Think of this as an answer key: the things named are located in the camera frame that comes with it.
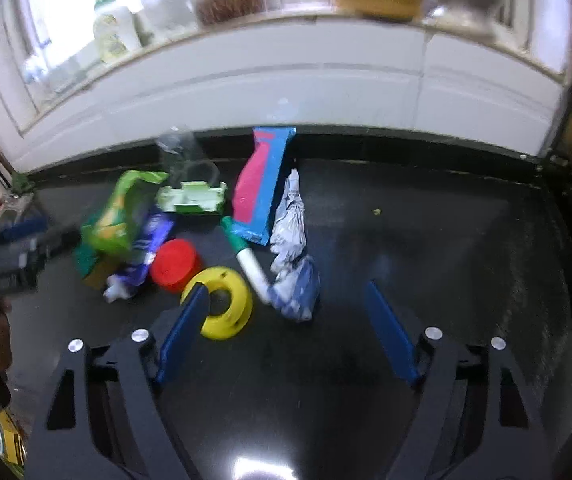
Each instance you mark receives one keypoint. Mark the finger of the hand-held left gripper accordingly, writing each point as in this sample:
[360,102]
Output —
[16,227]
[58,240]

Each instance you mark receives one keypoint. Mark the green and white marker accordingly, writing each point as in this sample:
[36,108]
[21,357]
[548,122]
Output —
[248,257]

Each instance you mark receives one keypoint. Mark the white blue wrapper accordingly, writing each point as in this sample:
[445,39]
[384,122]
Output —
[291,240]

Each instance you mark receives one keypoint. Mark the white and green pack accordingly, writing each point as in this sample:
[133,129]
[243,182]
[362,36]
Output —
[193,199]

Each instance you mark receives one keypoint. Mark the yellow and black box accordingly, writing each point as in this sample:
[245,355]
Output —
[12,442]

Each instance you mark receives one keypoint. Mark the pink and blue wrapper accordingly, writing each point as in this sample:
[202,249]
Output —
[258,185]

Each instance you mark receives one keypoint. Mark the clear plastic cup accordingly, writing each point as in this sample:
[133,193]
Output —
[186,155]

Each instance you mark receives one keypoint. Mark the green dish soap bottle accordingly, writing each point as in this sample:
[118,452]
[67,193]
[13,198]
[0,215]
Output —
[111,25]

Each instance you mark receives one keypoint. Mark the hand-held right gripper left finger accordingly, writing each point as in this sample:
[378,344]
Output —
[182,336]

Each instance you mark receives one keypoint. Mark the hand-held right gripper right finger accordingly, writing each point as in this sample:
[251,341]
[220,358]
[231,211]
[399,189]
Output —
[391,332]

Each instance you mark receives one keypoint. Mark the green and yellow box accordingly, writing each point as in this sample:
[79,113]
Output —
[91,265]

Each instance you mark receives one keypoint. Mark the purple blue wrapper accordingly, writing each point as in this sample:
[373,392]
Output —
[141,255]

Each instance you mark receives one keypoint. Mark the green snack bag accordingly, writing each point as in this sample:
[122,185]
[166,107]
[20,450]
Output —
[116,215]

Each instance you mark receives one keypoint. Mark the red plastic cap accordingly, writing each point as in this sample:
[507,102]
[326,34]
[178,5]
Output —
[176,265]

